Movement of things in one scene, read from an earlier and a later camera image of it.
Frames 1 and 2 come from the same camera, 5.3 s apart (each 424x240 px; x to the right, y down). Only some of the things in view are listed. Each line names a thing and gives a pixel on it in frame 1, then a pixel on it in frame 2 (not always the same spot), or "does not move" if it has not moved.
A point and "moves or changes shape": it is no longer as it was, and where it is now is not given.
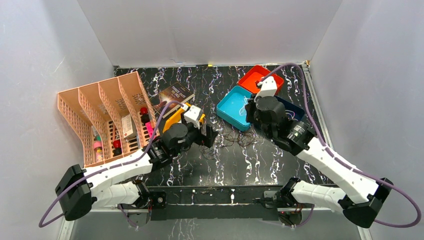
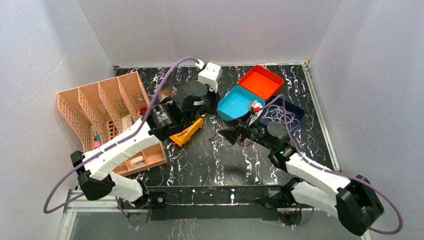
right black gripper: (250, 107) to (231, 134)
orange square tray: (248, 81) does not move
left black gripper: (205, 135) to (205, 103)
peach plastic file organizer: (115, 116) does not move
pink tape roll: (96, 144) does not move
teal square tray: (231, 108) does not move
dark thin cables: (245, 138) moves or changes shape
